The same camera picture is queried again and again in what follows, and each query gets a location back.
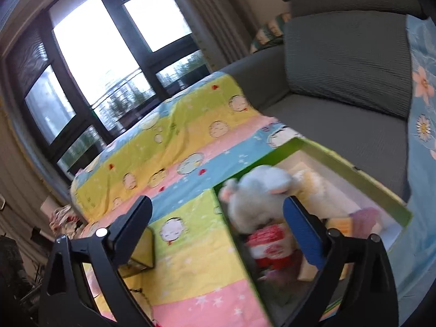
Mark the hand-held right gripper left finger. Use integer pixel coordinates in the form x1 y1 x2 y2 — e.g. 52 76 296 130
40 196 154 327

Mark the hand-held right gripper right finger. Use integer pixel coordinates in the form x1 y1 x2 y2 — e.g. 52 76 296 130
283 196 399 327

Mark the grey plush mouse toy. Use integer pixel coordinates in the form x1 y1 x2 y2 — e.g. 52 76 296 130
218 165 295 236

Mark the purple fluffy cloth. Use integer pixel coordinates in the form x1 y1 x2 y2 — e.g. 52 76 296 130
351 207 383 228

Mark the green box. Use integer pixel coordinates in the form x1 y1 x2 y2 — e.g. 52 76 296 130
213 138 414 327

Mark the black and gold tin box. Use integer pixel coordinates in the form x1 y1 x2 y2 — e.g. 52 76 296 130
115 226 156 279

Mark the pile of clothes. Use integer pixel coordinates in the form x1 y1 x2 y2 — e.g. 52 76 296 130
49 206 90 240

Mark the cartoon printed blanket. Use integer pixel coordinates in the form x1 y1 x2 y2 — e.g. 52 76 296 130
70 71 307 327

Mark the grey curtain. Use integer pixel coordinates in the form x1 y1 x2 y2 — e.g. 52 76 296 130
0 109 70 246
169 0 260 76

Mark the blue floral cloth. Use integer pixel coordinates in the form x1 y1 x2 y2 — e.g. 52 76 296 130
391 15 436 314

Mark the black framed window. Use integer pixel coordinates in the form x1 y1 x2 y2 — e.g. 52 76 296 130
7 0 212 178

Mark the grey sofa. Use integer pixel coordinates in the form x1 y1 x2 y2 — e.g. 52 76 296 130
218 0 430 193

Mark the striped pillow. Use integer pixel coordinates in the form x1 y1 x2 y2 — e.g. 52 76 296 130
250 13 292 54

